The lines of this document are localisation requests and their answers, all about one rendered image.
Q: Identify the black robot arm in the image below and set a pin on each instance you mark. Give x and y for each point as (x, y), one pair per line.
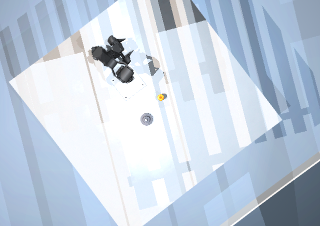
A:
(124, 73)

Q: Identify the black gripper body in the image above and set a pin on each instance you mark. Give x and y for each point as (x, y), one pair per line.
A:
(125, 59)

